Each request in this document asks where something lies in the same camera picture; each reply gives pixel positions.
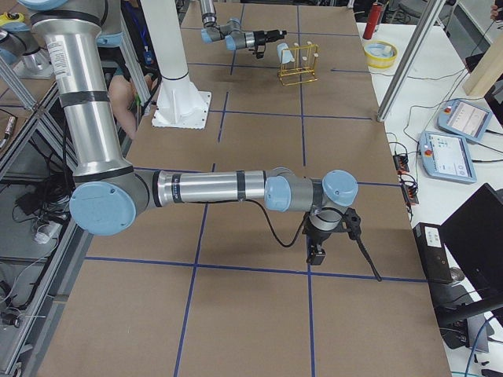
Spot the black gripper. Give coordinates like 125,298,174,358
253,30,287,49
303,214,345,265

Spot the light blue cup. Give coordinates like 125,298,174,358
277,42,296,64

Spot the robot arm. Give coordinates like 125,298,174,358
24,1,361,265
200,0,288,59

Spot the yellow rimmed blue bowl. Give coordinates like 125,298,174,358
363,41,398,69

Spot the red thermos bottle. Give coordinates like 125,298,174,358
362,2,383,40

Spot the black computer box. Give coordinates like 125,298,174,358
413,222,453,284

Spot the near teach pendant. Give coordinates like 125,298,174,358
419,131,477,184

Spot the teach pendant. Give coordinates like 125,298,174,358
437,99,493,143
419,131,477,184

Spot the black monitor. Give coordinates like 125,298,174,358
436,183,502,327

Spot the person in black clothes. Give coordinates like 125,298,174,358
108,1,158,140

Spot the far teach pendant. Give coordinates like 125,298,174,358
437,99,493,143

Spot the wooden beam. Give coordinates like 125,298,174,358
463,35,503,97

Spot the gold wire cup holder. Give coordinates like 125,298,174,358
277,41,319,86

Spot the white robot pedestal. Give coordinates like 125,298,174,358
141,0,211,130

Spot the aluminium frame post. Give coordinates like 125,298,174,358
376,0,445,122

